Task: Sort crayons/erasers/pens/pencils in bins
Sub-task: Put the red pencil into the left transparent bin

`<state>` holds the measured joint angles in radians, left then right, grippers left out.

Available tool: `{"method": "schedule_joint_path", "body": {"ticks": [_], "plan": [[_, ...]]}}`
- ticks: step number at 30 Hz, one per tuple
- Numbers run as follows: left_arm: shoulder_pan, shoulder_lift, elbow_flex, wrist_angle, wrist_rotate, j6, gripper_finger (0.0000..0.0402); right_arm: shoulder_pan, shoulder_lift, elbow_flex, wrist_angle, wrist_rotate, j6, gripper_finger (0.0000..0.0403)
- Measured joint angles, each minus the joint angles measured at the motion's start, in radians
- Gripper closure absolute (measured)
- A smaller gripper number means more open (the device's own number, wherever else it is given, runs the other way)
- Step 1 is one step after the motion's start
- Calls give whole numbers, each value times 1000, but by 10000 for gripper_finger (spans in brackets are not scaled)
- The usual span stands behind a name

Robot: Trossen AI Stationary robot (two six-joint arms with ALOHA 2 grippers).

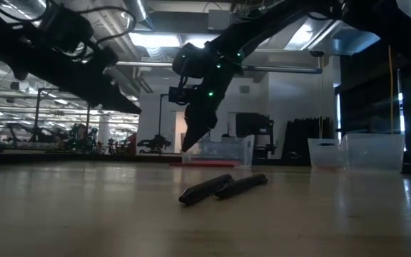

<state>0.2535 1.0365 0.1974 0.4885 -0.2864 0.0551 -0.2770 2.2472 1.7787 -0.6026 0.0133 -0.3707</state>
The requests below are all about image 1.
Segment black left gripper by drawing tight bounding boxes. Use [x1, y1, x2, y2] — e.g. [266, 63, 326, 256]
[30, 46, 143, 116]

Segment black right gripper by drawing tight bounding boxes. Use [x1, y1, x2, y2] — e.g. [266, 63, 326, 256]
[172, 41, 245, 153]

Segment clear plastic bin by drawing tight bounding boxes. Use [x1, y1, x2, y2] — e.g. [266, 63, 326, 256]
[182, 134, 255, 168]
[307, 133, 405, 171]

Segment red pencil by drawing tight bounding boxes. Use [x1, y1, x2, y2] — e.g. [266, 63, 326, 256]
[168, 160, 243, 168]

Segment black pen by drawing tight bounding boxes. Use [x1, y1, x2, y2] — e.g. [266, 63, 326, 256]
[178, 173, 235, 206]
[213, 173, 269, 201]

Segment small black robot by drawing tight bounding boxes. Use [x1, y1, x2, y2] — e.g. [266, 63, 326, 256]
[136, 133, 173, 155]

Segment black machine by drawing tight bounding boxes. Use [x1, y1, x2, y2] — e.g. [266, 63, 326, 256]
[235, 112, 276, 161]

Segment background robot station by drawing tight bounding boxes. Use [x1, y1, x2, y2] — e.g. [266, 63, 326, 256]
[4, 120, 103, 153]

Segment metal ceiling pipe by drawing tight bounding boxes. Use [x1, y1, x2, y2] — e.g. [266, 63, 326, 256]
[114, 59, 323, 75]

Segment grey ceiling box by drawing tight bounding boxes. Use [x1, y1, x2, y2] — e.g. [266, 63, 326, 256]
[208, 9, 232, 31]

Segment black panels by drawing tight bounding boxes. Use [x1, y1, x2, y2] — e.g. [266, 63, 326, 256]
[283, 116, 336, 161]

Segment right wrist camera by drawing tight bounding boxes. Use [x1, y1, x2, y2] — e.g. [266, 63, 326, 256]
[168, 85, 193, 106]

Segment black portal frame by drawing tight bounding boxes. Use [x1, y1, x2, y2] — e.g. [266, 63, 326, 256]
[158, 93, 178, 136]

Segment black aluminium table frame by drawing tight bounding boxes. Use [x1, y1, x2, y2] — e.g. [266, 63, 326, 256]
[0, 152, 411, 176]

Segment silver ventilation duct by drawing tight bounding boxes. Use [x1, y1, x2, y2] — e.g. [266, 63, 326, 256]
[121, 0, 156, 32]

